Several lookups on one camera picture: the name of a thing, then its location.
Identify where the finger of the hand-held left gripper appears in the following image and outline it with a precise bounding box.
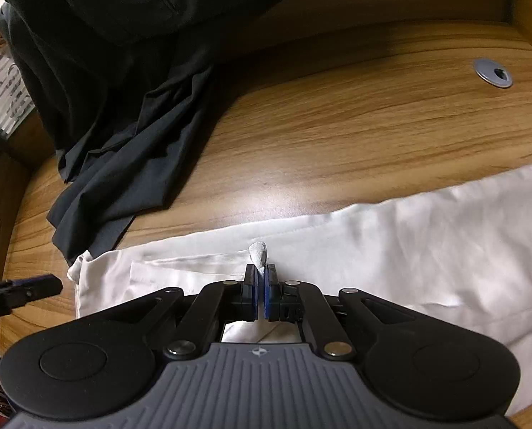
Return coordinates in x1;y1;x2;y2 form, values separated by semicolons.
0;273;63;322

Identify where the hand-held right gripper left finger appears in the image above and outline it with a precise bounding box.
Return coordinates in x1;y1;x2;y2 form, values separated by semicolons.
75;263;259;361

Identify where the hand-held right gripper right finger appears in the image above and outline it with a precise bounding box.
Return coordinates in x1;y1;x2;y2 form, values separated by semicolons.
261;263;446;360

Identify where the white satin shirt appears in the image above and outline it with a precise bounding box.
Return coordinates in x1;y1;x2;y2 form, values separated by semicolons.
67;158;532;416

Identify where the dark grey cloth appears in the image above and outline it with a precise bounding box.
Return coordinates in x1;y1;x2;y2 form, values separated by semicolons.
0;0;231;267

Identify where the frosted striped glass partition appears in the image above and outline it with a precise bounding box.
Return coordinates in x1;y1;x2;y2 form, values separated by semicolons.
0;49;36;137

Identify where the black garment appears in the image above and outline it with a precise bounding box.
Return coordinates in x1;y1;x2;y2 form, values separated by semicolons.
4;0;327;48

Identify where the grey desk cable grommet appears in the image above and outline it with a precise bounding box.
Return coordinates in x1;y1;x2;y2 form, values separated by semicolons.
474;58;514;89

